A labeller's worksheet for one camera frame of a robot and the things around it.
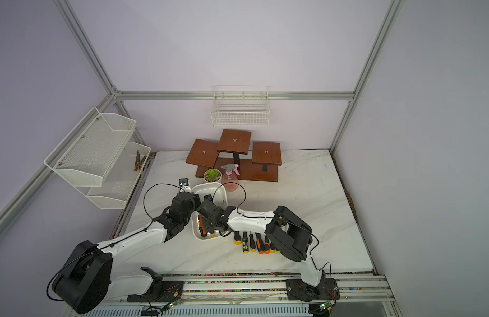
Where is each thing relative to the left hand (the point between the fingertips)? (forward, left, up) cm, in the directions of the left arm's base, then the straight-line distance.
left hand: (193, 195), depth 88 cm
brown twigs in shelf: (+18, +31, +3) cm, 36 cm away
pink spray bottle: (+11, -16, -3) cm, 20 cm away
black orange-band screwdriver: (-19, -33, -10) cm, 40 cm away
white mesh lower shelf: (+4, +37, +1) cm, 37 cm away
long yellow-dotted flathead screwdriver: (-18, -24, -10) cm, 32 cm away
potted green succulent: (+13, -7, -2) cm, 15 cm away
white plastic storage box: (-2, -13, +6) cm, 14 cm away
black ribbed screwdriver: (-21, -36, -9) cm, 42 cm away
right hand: (-10, -8, -9) cm, 16 cm away
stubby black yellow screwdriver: (-16, -21, -10) cm, 28 cm away
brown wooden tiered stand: (+16, -31, +3) cm, 35 cm away
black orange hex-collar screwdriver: (-18, -30, -9) cm, 37 cm away
